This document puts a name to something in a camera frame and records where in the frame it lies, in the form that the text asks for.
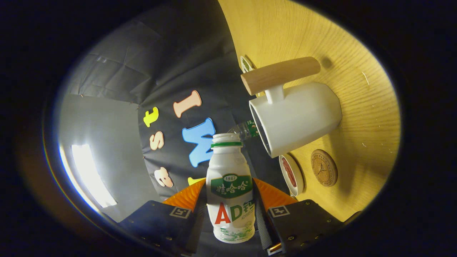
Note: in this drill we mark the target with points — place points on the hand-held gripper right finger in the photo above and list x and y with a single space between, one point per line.
303 221

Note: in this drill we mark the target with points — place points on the white round plate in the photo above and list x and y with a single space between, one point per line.
299 178

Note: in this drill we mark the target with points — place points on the red meat slices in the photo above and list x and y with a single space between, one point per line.
289 172

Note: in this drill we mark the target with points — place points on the black backdrop cloth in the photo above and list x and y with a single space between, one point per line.
200 53

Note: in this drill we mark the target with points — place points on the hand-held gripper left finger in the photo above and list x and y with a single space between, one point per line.
160 223

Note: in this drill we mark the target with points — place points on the round cork coaster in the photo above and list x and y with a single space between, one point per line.
324 167

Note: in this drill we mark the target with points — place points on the wooden table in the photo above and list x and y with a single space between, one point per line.
357 107

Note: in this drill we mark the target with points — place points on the clear water bottle green label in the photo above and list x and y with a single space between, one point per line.
246 128

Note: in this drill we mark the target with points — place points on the white divided dish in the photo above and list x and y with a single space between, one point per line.
245 64

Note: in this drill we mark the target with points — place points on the white juice bottle green label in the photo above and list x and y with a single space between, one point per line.
228 167

